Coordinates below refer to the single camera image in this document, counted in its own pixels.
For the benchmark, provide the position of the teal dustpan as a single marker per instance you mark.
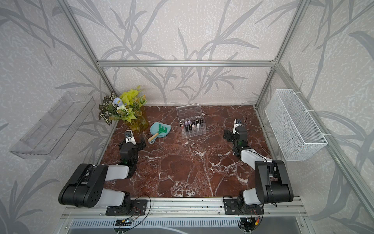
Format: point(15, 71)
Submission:
point(160, 128)

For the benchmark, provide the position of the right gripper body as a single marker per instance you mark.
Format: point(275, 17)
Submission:
point(231, 137)

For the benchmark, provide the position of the white wire mesh basket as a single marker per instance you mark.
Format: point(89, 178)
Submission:
point(296, 132)

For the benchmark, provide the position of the clear plastic wall shelf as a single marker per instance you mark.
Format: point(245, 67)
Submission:
point(51, 134)

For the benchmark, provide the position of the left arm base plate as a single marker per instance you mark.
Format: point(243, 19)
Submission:
point(135, 207)

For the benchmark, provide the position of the aluminium front rail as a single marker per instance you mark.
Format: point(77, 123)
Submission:
point(192, 207)

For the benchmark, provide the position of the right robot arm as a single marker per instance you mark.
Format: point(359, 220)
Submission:
point(272, 183)

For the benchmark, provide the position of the artificial plant in vase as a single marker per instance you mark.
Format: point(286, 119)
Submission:
point(129, 107)

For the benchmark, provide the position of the clear acrylic lipstick organizer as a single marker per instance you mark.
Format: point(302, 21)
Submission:
point(191, 112)

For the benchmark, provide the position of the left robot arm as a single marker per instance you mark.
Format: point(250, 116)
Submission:
point(85, 188)

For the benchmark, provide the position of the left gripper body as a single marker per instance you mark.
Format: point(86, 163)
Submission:
point(138, 146)

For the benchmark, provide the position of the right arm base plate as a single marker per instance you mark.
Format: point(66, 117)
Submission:
point(237, 206)

